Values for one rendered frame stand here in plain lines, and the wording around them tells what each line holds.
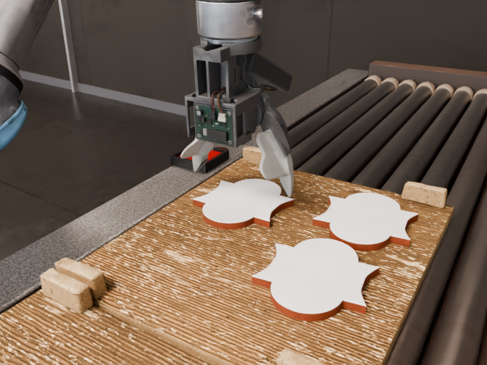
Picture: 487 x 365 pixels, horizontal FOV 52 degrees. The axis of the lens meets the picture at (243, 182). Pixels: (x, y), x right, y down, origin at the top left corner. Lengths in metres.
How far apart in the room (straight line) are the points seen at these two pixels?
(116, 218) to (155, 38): 3.56
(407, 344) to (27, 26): 0.69
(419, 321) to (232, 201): 0.29
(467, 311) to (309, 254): 0.17
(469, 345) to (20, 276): 0.50
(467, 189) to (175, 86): 3.50
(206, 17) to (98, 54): 4.24
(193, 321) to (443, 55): 2.75
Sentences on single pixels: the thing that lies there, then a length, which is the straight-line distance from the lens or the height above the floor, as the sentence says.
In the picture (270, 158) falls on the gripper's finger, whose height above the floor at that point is 1.03.
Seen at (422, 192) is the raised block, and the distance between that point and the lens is 0.74.
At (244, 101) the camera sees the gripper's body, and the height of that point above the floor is 1.11.
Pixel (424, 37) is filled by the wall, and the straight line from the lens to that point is 3.14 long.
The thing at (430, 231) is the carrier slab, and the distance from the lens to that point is 0.69.
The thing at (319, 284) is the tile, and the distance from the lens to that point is 0.54.
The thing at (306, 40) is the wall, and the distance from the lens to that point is 3.42.
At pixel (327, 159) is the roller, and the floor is 0.91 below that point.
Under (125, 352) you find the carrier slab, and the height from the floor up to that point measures 0.94.
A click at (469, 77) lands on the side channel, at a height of 0.94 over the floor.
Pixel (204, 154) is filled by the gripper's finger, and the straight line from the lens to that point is 0.70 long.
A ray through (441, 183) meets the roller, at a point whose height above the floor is 0.91.
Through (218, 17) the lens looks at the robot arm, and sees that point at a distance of 0.57.
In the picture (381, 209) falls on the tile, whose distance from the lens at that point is 0.70.
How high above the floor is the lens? 1.27
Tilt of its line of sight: 25 degrees down
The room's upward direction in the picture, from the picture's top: straight up
